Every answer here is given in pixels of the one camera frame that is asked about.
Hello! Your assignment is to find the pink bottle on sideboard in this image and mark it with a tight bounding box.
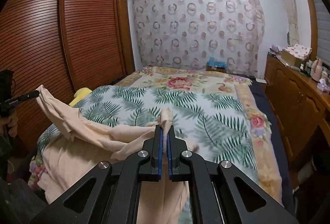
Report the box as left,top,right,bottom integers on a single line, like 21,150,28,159
310,59,323,82

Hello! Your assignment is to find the grey window roller blind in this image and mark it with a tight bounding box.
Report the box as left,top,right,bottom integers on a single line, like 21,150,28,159
314,0,330,65

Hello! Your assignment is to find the yellow plush toy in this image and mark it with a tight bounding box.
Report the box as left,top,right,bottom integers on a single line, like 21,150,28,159
69,87,92,107

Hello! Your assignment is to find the peach towel on bed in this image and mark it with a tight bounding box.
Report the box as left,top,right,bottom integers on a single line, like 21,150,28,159
38,135,189,223

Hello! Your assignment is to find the brown louvered wardrobe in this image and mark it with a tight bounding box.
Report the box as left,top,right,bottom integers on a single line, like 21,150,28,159
0,0,136,155

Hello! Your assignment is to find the wooden sideboard cabinet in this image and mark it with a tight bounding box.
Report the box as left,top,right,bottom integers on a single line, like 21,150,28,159
265,55,329,187

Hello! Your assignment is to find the green leaf print blanket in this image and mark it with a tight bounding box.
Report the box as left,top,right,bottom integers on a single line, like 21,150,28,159
37,84,260,224

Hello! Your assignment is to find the beige small garment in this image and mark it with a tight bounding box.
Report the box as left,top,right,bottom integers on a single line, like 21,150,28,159
36,85,173,160

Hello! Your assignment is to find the dark blue bed sheet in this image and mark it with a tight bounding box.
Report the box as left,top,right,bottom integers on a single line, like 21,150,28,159
250,80,295,217

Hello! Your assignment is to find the floral cloth on box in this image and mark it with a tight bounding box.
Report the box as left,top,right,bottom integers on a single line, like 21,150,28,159
283,44,312,60

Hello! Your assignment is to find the blue item on box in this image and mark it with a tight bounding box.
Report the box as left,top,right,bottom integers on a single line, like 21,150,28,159
206,57,227,73

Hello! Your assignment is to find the circle pattern lace curtain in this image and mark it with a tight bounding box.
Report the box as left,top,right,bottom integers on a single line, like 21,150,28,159
132,0,265,77

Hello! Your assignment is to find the person's left hand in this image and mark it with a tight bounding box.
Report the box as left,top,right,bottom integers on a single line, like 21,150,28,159
7,110,18,137

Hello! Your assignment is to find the floral rose bedspread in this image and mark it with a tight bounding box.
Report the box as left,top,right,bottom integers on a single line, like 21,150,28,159
28,67,282,202

